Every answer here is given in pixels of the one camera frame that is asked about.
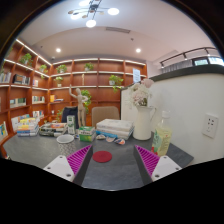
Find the wooden shelf unit with books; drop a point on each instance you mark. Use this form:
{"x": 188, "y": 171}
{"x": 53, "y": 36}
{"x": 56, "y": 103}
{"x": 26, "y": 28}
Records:
{"x": 100, "y": 90}

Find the white paper notice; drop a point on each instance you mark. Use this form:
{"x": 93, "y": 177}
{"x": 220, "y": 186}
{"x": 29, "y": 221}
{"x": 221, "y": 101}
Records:
{"x": 136, "y": 75}

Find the ceiling air vent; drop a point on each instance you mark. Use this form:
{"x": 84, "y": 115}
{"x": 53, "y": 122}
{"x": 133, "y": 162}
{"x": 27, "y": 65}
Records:
{"x": 118, "y": 30}

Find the white geometric-patterned cup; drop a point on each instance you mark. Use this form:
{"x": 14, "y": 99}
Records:
{"x": 66, "y": 143}

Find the small printed oval trinket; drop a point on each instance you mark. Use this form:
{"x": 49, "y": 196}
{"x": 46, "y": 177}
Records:
{"x": 120, "y": 141}
{"x": 110, "y": 139}
{"x": 100, "y": 136}

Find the wooden artist mannequin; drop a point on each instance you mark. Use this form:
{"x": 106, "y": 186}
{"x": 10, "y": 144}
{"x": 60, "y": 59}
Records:
{"x": 80, "y": 106}

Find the clear yellow drink bottle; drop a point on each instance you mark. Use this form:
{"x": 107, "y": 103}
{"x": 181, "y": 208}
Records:
{"x": 162, "y": 138}

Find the green and white box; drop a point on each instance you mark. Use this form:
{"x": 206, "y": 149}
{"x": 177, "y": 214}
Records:
{"x": 86, "y": 134}

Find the colourful book stack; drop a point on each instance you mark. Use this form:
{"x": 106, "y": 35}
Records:
{"x": 27, "y": 127}

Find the white pitcher vase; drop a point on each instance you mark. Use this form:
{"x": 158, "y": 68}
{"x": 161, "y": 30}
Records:
{"x": 142, "y": 123}

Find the dark chair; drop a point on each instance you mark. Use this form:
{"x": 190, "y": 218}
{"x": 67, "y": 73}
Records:
{"x": 70, "y": 113}

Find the flat round red coaster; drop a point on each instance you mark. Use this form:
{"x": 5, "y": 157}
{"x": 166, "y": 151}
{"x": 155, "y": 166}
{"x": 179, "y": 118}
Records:
{"x": 102, "y": 156}

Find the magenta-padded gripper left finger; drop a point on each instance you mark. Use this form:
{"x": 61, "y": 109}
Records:
{"x": 58, "y": 166}

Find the black track light rail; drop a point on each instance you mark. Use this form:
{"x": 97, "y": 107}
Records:
{"x": 186, "y": 54}

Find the white wall socket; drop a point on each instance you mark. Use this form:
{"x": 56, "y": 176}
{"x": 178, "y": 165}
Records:
{"x": 210, "y": 125}

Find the thin blue book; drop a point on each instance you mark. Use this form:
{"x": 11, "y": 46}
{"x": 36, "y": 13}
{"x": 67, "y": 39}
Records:
{"x": 111, "y": 136}

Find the glass transom window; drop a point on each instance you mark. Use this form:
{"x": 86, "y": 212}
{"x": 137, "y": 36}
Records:
{"x": 210, "y": 61}

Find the beige chair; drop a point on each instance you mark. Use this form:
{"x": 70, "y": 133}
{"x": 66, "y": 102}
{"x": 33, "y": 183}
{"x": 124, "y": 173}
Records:
{"x": 105, "y": 113}

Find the multi-globe ceiling lamp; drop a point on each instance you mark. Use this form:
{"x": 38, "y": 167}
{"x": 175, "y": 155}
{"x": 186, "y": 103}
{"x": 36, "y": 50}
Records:
{"x": 91, "y": 22}

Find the recessed ceiling spotlight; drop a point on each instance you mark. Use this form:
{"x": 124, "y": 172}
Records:
{"x": 138, "y": 50}
{"x": 58, "y": 50}

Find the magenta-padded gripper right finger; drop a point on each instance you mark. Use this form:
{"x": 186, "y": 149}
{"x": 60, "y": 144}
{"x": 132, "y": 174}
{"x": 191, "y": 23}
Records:
{"x": 166, "y": 165}

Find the dark magazine stack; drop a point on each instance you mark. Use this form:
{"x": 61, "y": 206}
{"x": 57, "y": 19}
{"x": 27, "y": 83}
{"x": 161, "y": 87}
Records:
{"x": 53, "y": 129}

